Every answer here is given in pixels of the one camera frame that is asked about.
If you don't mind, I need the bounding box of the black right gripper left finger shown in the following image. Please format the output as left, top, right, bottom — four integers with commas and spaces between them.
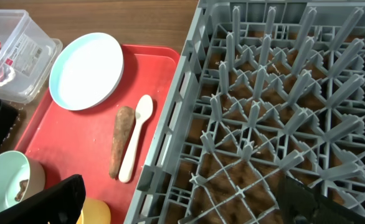
0, 174, 86, 224

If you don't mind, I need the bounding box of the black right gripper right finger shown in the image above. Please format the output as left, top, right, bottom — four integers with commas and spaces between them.
277, 176, 365, 224

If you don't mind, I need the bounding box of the yellow plastic cup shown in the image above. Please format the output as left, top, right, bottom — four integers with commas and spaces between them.
77, 197, 111, 224

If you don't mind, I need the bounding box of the brown food scrap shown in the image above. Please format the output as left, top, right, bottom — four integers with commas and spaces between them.
14, 179, 29, 202

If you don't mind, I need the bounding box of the mint green bowl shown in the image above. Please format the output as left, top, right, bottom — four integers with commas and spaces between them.
0, 151, 45, 212

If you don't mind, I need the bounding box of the grey dishwasher rack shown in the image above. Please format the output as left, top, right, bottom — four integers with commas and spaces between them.
124, 1, 365, 223

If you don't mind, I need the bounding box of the red plastic tray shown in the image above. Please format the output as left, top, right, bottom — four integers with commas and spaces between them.
16, 45, 179, 223

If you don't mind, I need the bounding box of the white plastic spoon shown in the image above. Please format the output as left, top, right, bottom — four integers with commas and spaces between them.
118, 95, 153, 183

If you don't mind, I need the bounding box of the light blue plate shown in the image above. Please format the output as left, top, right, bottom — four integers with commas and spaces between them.
49, 32, 124, 111

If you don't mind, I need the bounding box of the clear plastic bin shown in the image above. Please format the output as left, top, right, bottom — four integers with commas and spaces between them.
0, 9, 63, 103

